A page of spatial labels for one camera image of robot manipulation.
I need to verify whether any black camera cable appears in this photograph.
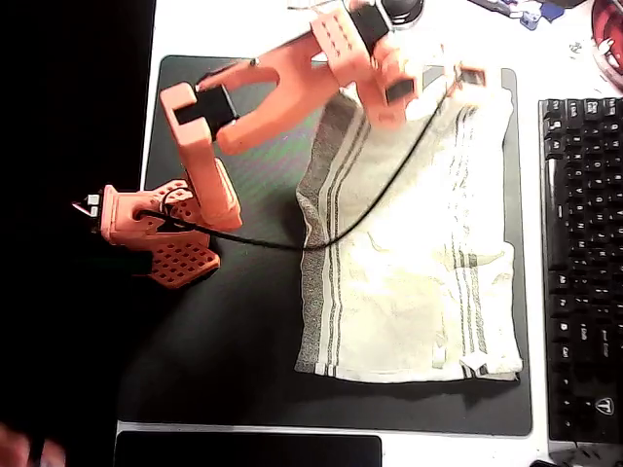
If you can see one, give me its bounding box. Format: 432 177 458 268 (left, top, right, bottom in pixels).
138 67 463 253

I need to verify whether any person's hand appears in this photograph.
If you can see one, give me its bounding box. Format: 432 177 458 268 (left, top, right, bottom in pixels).
0 420 68 467

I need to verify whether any black flat pad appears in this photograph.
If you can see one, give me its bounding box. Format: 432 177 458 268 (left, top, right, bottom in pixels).
114 430 384 467

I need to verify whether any black keyboard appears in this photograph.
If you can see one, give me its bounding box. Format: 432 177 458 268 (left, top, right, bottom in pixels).
537 96 623 445

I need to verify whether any orange camera mount with board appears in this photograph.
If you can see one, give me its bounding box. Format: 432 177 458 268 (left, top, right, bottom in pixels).
455 64 489 91

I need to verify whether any dark blue flat object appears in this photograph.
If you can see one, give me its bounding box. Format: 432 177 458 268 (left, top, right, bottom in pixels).
538 0 588 23

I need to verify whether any black round object clear base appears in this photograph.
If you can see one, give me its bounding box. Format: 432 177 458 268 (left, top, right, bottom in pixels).
379 0 426 31

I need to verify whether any black desk mat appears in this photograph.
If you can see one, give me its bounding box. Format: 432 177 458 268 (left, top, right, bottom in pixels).
119 54 533 438

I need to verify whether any red bowl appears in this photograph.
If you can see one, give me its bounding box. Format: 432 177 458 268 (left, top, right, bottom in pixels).
590 0 623 91

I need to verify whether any white striped towel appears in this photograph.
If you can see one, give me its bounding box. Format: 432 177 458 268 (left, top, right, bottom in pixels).
293 62 525 385

